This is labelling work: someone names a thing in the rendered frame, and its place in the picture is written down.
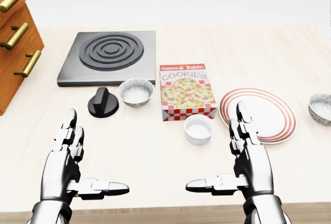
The patterned grey bowl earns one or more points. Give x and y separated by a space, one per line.
135 93
320 108

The oatmeal raisin cookies box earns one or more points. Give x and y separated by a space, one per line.
187 92

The white plate with red rings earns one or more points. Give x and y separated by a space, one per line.
269 115

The silver robot right hand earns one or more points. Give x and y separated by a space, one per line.
256 167

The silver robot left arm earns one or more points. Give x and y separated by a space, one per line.
49 212

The wooden cabinet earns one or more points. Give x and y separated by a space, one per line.
18 50

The silver robot left hand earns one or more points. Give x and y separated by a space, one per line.
58 172

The flat dark stove plate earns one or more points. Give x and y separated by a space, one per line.
108 58

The white ramekin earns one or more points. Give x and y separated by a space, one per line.
199 128

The round black stove knob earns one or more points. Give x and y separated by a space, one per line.
103 103

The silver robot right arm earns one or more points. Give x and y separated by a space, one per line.
266 209

